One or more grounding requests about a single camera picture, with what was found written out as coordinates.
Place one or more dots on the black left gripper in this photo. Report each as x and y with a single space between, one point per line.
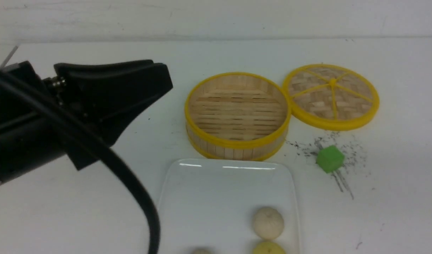
105 98

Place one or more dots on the white steamed bun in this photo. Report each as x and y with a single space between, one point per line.
201 251
268 223

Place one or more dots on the white steamed bun front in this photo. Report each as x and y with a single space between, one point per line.
268 223

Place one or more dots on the yellow steamed bun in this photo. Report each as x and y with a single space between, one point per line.
268 247

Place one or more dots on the white rectangular plate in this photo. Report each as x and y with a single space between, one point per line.
208 203

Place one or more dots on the bamboo steamer basket yellow rim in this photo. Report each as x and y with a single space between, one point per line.
237 116

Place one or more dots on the woven bamboo steamer lid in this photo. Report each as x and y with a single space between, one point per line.
331 97

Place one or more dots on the green cube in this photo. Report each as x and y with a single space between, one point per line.
330 159

